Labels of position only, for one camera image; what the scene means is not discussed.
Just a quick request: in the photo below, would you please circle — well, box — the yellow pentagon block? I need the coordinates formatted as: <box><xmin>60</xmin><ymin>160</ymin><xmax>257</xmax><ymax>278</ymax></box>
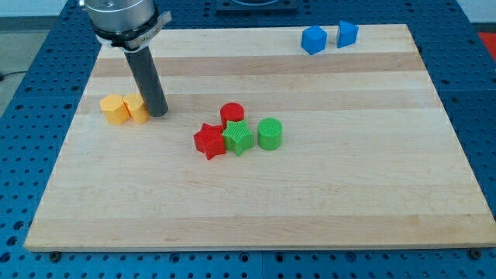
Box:
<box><xmin>123</xmin><ymin>93</ymin><xmax>150</xmax><ymax>124</ymax></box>

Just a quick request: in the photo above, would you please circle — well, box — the yellow hexagon block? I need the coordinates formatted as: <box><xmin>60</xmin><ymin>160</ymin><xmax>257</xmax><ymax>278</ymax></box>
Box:
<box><xmin>100</xmin><ymin>94</ymin><xmax>130</xmax><ymax>125</ymax></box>

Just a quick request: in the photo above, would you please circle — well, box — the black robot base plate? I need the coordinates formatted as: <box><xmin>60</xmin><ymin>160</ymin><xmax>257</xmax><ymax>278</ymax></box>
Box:
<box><xmin>215</xmin><ymin>0</ymin><xmax>298</xmax><ymax>15</ymax></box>

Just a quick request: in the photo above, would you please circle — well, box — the blue cube block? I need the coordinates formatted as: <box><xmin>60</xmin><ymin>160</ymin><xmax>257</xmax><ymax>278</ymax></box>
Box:
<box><xmin>301</xmin><ymin>26</ymin><xmax>327</xmax><ymax>55</ymax></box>

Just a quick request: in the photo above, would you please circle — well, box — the green star block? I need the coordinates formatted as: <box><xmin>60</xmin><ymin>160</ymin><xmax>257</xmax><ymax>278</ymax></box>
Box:
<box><xmin>222</xmin><ymin>120</ymin><xmax>254</xmax><ymax>156</ymax></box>

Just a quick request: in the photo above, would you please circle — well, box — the red star block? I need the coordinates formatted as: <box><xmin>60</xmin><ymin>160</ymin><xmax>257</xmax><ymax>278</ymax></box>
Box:
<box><xmin>193</xmin><ymin>122</ymin><xmax>226</xmax><ymax>160</ymax></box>

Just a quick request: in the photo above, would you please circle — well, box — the red cylinder block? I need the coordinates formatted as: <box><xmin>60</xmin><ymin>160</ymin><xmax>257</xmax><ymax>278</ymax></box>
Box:
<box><xmin>219</xmin><ymin>102</ymin><xmax>244</xmax><ymax>129</ymax></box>

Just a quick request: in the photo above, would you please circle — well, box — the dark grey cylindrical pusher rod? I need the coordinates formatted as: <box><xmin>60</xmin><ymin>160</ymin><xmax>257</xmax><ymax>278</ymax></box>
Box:
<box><xmin>125</xmin><ymin>46</ymin><xmax>168</xmax><ymax>117</ymax></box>

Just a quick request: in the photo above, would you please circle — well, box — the green cylinder block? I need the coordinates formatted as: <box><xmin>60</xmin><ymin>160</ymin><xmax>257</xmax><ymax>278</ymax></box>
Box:
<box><xmin>257</xmin><ymin>118</ymin><xmax>283</xmax><ymax>150</ymax></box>

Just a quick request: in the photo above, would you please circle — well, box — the blue triangular block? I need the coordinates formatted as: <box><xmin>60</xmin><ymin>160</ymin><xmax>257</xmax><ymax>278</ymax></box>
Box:
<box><xmin>336</xmin><ymin>20</ymin><xmax>360</xmax><ymax>48</ymax></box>

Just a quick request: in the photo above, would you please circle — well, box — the light wooden board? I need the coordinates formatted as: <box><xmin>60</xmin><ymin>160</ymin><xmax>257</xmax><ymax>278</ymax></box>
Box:
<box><xmin>24</xmin><ymin>24</ymin><xmax>495</xmax><ymax>252</ymax></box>

